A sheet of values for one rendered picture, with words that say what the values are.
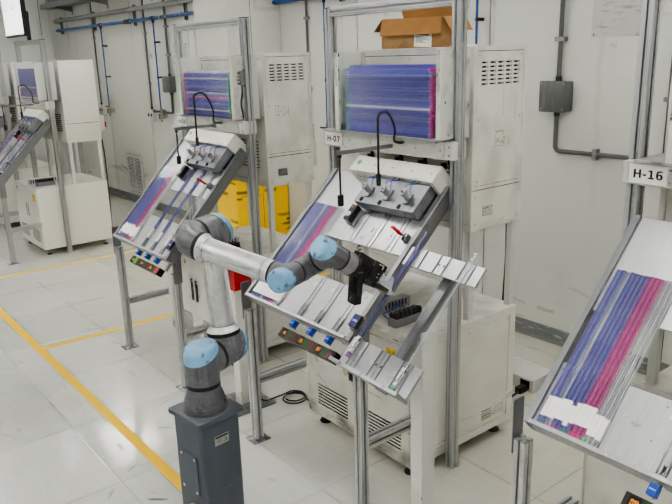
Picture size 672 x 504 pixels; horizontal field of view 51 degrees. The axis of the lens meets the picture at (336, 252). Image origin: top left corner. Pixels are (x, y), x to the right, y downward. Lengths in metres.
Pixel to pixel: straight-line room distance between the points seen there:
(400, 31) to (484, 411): 1.72
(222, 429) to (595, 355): 1.23
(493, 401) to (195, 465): 1.41
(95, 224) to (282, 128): 3.43
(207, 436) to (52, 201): 4.68
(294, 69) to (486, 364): 1.91
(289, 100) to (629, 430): 2.67
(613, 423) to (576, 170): 2.35
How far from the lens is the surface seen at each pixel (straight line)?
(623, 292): 2.15
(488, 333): 3.12
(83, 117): 6.91
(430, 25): 3.16
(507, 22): 4.37
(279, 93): 3.94
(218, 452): 2.52
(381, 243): 2.74
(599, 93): 4.02
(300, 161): 4.05
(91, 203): 7.00
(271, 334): 4.17
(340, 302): 2.67
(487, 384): 3.22
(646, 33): 2.27
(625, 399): 2.00
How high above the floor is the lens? 1.70
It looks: 16 degrees down
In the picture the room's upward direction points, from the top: 2 degrees counter-clockwise
